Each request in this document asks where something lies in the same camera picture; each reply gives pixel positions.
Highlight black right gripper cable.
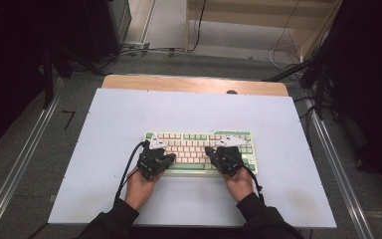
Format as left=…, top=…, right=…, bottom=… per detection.
left=243, top=164, right=266, bottom=204

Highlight person's left hand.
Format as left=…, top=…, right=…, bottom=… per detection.
left=124, top=166, right=162, bottom=212

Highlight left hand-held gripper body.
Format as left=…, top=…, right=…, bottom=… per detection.
left=136, top=136, right=172, bottom=181

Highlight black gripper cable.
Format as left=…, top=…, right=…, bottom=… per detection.
left=113, top=139, right=151, bottom=206
left=243, top=164, right=266, bottom=204

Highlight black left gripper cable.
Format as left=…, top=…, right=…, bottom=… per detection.
left=113, top=139, right=151, bottom=206

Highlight wooden table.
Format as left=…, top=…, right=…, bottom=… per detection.
left=100, top=74, right=289, bottom=98

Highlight dark curtain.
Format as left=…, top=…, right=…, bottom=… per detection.
left=0, top=0, right=85, bottom=159
left=324, top=0, right=382, bottom=203

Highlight black floor cables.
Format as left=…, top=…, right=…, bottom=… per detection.
left=98, top=45, right=187, bottom=69

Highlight white cable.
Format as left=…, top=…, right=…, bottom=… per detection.
left=268, top=0, right=303, bottom=73

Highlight black hanging cable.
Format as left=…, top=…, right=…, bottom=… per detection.
left=191, top=0, right=208, bottom=53

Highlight wooden shelf unit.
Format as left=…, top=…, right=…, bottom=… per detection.
left=185, top=0, right=343, bottom=62

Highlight person's right hand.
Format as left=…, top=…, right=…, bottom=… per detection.
left=220, top=166, right=256, bottom=204

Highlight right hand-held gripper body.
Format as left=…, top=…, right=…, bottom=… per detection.
left=210, top=134, right=247, bottom=178

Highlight black cabinet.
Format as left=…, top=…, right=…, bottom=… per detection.
left=82, top=0, right=132, bottom=63

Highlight green and pink keyboard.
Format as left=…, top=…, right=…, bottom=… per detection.
left=143, top=129, right=260, bottom=177

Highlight aluminium floor rail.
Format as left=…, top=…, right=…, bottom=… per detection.
left=305, top=99, right=376, bottom=239
left=0, top=95, right=62, bottom=239

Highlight white table board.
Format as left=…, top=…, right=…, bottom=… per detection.
left=47, top=87, right=338, bottom=230

